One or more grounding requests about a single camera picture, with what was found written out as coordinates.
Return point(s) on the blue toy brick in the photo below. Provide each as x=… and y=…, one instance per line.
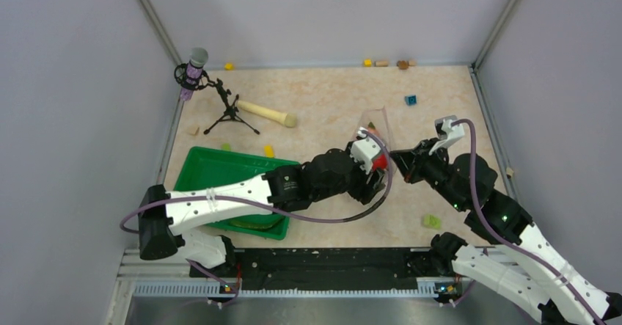
x=410, y=100

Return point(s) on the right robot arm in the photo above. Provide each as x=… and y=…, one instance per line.
x=548, y=288

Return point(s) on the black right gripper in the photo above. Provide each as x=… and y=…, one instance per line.
x=411, y=161

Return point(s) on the tan wooden block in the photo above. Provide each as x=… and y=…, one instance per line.
x=193, y=131

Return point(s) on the yellow block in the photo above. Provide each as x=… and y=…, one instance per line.
x=269, y=151

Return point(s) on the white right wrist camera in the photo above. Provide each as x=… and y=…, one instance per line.
x=449, y=131

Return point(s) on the purple studio microphone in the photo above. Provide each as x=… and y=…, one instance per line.
x=191, y=76

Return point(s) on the green plastic tray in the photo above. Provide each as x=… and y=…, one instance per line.
x=206, y=168

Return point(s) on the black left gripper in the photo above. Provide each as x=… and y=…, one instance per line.
x=364, y=191

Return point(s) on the cream toy microphone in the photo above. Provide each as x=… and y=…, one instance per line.
x=286, y=119

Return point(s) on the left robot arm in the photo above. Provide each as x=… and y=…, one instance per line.
x=169, y=221

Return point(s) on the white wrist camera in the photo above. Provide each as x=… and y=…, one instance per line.
x=364, y=150
x=449, y=131

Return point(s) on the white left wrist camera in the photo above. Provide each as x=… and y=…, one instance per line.
x=364, y=150

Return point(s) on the red lychee fruit bunch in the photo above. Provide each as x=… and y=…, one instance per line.
x=380, y=162

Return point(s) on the black tripod stand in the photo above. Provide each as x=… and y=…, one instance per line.
x=230, y=114

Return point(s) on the brown wooden piece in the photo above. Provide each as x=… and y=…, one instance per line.
x=403, y=64

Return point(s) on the light green block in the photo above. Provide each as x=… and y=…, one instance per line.
x=432, y=222

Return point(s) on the clear zip top bag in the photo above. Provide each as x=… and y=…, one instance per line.
x=380, y=120

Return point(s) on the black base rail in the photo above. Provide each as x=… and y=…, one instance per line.
x=332, y=269

